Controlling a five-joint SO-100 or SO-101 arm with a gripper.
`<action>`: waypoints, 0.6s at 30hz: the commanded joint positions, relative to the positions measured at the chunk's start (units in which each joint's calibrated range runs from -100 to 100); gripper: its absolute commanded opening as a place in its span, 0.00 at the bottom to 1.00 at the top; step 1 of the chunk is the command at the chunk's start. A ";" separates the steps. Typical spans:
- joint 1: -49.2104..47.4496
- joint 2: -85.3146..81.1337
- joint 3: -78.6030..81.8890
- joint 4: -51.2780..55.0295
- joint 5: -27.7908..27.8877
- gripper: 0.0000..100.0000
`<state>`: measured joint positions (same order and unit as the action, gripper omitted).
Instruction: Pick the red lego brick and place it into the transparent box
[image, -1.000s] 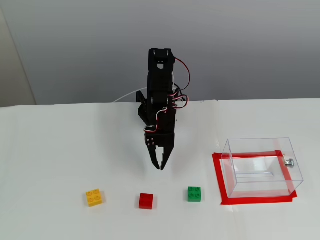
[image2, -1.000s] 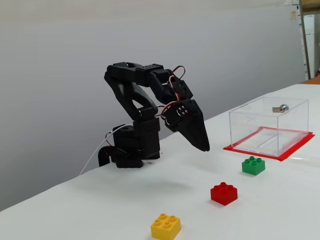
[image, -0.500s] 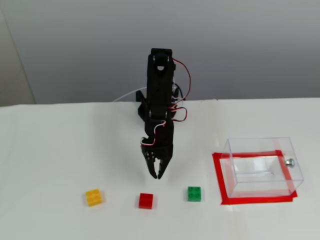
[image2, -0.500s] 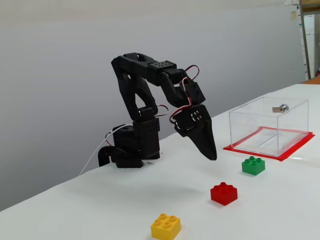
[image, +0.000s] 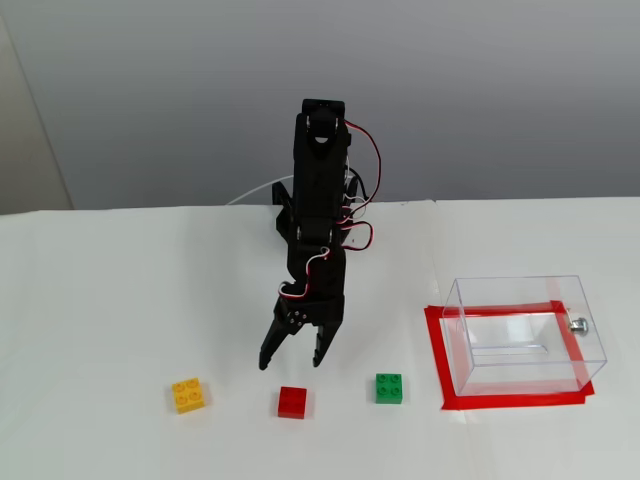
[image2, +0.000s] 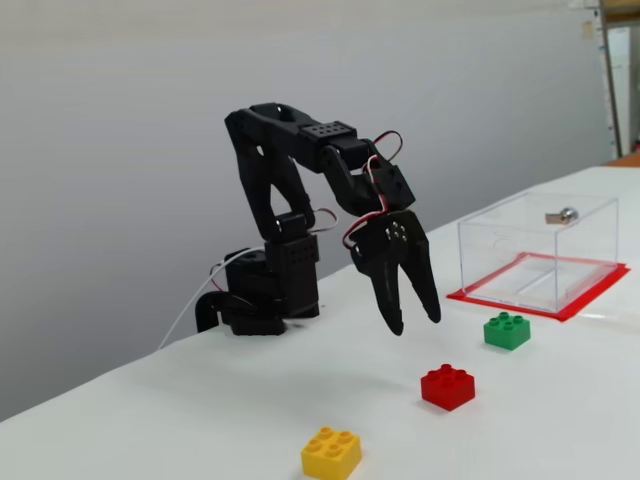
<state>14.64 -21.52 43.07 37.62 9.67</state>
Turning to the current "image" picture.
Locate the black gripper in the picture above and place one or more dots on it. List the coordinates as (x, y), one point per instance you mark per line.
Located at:
(324, 311)

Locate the red lego brick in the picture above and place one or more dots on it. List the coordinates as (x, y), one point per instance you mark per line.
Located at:
(292, 401)

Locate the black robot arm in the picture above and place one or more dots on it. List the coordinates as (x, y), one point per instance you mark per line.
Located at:
(317, 190)

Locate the green lego brick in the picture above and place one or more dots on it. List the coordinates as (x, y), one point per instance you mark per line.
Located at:
(389, 388)

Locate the yellow lego brick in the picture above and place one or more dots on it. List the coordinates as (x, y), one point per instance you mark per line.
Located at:
(189, 395)

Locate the transparent plastic box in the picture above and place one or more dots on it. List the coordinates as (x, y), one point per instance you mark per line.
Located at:
(530, 345)

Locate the silver metal box lock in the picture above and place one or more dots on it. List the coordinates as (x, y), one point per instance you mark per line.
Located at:
(579, 325)

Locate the black table clamp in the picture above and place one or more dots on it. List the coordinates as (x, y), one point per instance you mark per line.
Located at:
(281, 200)

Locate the red tape frame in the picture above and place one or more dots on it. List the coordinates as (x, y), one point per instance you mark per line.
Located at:
(515, 401)

